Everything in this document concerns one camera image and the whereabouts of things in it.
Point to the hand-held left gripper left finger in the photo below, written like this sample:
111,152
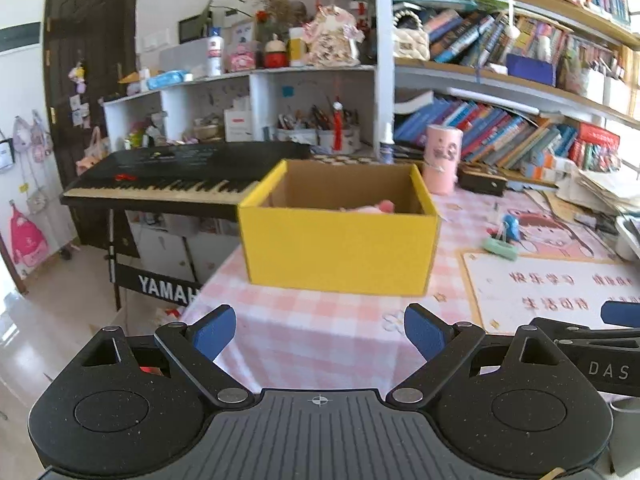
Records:
215,332

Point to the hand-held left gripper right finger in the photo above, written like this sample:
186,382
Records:
425,332

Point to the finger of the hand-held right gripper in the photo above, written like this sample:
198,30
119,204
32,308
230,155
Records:
622,312
580,331

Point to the green binder clip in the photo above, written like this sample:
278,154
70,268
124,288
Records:
500,249

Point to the yellow cardboard box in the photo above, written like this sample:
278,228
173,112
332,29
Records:
335,250

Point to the small blue green toy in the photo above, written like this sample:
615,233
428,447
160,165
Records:
511,225

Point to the pink plush pig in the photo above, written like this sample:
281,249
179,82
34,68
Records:
382,206

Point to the pink chequered cloth desktop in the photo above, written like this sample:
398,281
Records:
310,320

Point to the black keyboard stand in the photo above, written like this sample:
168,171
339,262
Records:
160,285

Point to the white raised board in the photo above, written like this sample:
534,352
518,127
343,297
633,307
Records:
629,240

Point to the white storage cabinet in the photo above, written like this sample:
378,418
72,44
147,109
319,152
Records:
160,247

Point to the beige booklet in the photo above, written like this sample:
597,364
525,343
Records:
562,205

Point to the stack of white papers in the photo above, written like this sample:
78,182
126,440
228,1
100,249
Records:
600,190

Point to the dark brown stapler box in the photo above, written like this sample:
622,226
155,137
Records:
480,182

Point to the orange white small carton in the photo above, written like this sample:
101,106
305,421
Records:
550,162
542,172

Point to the pink cylindrical container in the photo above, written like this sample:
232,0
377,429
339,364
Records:
442,170

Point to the red gift box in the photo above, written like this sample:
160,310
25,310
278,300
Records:
595,145

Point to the black electronic keyboard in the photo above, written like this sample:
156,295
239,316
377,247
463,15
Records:
165,165

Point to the white spray bottle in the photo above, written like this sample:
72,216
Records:
386,150

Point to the wooden chessboard box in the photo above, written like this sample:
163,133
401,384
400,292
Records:
350,159

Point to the white box with red label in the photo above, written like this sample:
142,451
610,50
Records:
237,125

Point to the pink backpack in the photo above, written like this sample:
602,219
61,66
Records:
27,240

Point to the white pen cup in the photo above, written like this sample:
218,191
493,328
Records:
327,141
295,136

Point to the row of blue-spined books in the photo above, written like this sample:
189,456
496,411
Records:
490,130

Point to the pink handbag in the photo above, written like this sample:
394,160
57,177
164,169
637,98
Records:
92,152

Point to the white pencil containers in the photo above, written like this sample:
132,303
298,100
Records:
605,90

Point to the red tassel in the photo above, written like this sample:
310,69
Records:
338,125

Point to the white cubby shelf unit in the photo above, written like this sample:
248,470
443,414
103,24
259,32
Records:
257,105

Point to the blue tissue pack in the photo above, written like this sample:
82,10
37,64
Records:
167,80

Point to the dark blue box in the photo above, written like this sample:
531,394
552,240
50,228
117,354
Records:
530,70

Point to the pink printed box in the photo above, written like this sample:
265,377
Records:
240,60

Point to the grey storage box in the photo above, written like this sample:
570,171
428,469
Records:
182,57

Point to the white bottle with red label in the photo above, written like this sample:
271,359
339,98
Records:
215,55

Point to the red round pot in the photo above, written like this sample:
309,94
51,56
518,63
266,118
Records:
275,55

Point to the white quilted handbag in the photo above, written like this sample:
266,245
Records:
410,42

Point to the small plush door hanger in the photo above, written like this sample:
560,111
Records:
77,72

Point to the yellow white cup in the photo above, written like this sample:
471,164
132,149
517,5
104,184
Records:
297,50

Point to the row of mixed-colour books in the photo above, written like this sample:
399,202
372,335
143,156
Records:
475,35

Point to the pig decoration plaque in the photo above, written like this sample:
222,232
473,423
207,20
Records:
332,40

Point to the dark wooden door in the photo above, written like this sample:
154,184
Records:
100,35

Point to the white frame wooden bookshelf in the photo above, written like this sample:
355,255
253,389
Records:
382,60

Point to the white wall switch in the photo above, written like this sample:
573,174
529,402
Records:
156,40

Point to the black picture frame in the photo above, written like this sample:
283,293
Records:
192,27

